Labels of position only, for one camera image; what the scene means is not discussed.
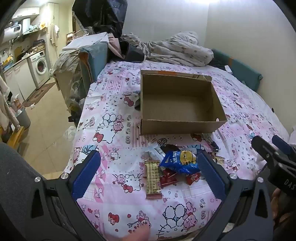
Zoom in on hanging light clothes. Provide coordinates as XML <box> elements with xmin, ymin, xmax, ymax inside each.
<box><xmin>0</xmin><ymin>74</ymin><xmax>19</xmax><ymax>132</ymax></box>

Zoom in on beige patterned bar packet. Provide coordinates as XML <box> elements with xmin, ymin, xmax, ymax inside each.
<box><xmin>144</xmin><ymin>160</ymin><xmax>162</xmax><ymax>200</ymax></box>

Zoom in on pink garment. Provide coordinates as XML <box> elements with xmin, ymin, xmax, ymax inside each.
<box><xmin>107</xmin><ymin>34</ymin><xmax>126</xmax><ymax>59</ymax></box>

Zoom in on white flat board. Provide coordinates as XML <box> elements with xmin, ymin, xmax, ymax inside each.
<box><xmin>62</xmin><ymin>32</ymin><xmax>109</xmax><ymax>51</ymax></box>

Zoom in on white floor cabinet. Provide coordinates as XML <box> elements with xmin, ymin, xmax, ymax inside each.
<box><xmin>3</xmin><ymin>61</ymin><xmax>37</xmax><ymax>103</ymax></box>

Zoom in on grey printed quilt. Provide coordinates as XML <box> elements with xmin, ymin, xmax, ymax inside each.
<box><xmin>120</xmin><ymin>31</ymin><xmax>214</xmax><ymax>67</ymax></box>

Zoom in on dark hanging clothes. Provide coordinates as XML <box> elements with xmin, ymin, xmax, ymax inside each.
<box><xmin>72</xmin><ymin>0</ymin><xmax>129</xmax><ymax>40</ymax></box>

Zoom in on white wall cabinet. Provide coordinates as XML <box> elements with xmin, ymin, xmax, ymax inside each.
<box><xmin>11</xmin><ymin>7</ymin><xmax>40</xmax><ymax>20</ymax></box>

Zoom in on person's right hand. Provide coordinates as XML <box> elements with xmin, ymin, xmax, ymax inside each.
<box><xmin>270</xmin><ymin>187</ymin><xmax>282</xmax><ymax>220</ymax></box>

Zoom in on teal bed cushion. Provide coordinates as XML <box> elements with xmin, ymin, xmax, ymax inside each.
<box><xmin>79</xmin><ymin>43</ymin><xmax>109</xmax><ymax>82</ymax></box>

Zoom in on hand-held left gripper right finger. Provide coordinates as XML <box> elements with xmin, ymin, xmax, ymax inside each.
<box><xmin>196</xmin><ymin>150</ymin><xmax>274</xmax><ymax>241</ymax></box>

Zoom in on blue snack bag yellow cartoon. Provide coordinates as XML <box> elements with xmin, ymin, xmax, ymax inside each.
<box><xmin>159</xmin><ymin>150</ymin><xmax>201</xmax><ymax>175</ymax></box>

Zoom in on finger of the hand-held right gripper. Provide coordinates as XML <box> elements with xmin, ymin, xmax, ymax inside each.
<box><xmin>251</xmin><ymin>136</ymin><xmax>278</xmax><ymax>167</ymax></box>
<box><xmin>272</xmin><ymin>135</ymin><xmax>296</xmax><ymax>160</ymax></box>

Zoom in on hanging white towel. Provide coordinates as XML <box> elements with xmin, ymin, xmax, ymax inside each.
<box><xmin>48</xmin><ymin>24</ymin><xmax>60</xmax><ymax>46</ymax></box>

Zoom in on clear printed snack packet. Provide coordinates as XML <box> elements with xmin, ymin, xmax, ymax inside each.
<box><xmin>142</xmin><ymin>151</ymin><xmax>159</xmax><ymax>163</ymax></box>

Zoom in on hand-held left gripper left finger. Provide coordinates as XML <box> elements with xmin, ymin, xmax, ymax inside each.
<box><xmin>24</xmin><ymin>149</ymin><xmax>104</xmax><ymax>241</ymax></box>

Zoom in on patterned floor rug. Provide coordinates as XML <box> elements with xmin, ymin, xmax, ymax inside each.
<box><xmin>22</xmin><ymin>81</ymin><xmax>56</xmax><ymax>107</ymax></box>

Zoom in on blue and white stick packet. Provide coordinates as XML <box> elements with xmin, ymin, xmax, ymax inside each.
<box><xmin>202</xmin><ymin>133</ymin><xmax>220</xmax><ymax>152</ymax></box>
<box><xmin>150</xmin><ymin>143</ymin><xmax>166</xmax><ymax>163</ymax></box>

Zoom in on white washing machine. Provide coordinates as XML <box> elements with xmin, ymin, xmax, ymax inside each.
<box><xmin>27</xmin><ymin>51</ymin><xmax>51</xmax><ymax>90</ymax></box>

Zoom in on white water heater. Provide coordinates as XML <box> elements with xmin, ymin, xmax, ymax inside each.
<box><xmin>3</xmin><ymin>22</ymin><xmax>30</xmax><ymax>42</ymax></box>

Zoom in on dark garment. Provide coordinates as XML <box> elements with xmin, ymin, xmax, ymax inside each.
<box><xmin>119</xmin><ymin>40</ymin><xmax>148</xmax><ymax>63</ymax></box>

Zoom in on pink cartoon printed bed sheet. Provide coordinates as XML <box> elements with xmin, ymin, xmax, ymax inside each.
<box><xmin>62</xmin><ymin>59</ymin><xmax>290</xmax><ymax>241</ymax></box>

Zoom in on cardboard box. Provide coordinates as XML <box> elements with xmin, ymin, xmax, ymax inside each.
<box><xmin>140</xmin><ymin>70</ymin><xmax>228</xmax><ymax>135</ymax></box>

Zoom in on small red candy packet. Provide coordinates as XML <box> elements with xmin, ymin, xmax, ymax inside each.
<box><xmin>186</xmin><ymin>173</ymin><xmax>201</xmax><ymax>186</ymax></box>
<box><xmin>159</xmin><ymin>168</ymin><xmax>178</xmax><ymax>188</ymax></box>

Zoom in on plastic covered furniture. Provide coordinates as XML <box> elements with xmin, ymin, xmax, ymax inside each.
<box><xmin>51</xmin><ymin>50</ymin><xmax>86</xmax><ymax>109</ymax></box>

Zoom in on yellow stool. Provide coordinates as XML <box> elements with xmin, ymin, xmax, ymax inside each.
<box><xmin>2</xmin><ymin>126</ymin><xmax>25</xmax><ymax>149</ymax></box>

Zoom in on dark brown snack packet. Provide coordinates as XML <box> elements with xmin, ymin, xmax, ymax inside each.
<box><xmin>161</xmin><ymin>144</ymin><xmax>178</xmax><ymax>153</ymax></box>

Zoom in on grey sock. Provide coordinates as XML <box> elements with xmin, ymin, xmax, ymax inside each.
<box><xmin>134</xmin><ymin>91</ymin><xmax>142</xmax><ymax>112</ymax></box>

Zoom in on teal bed rail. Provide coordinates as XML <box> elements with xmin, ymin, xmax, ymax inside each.
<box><xmin>211</xmin><ymin>49</ymin><xmax>263</xmax><ymax>91</ymax></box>

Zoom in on white plastic bag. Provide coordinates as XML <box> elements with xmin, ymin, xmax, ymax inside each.
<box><xmin>62</xmin><ymin>126</ymin><xmax>77</xmax><ymax>142</ymax></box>

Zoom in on grey bin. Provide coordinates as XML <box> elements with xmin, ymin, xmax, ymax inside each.
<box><xmin>15</xmin><ymin>108</ymin><xmax>31</xmax><ymax>130</ymax></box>

